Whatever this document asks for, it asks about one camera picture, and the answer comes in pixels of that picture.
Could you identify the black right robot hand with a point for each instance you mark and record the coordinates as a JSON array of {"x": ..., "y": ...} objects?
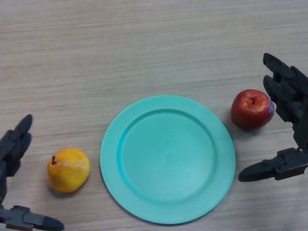
[{"x": 291, "y": 101}]

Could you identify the red apple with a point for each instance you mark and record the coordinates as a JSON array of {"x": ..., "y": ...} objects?
[{"x": 250, "y": 113}]

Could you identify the yellow pear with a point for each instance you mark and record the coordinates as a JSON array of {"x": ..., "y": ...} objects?
[{"x": 68, "y": 170}]

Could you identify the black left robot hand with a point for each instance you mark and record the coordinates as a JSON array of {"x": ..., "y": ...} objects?
[{"x": 9, "y": 154}]

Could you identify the green round plate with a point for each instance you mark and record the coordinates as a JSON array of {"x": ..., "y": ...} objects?
[{"x": 168, "y": 166}]

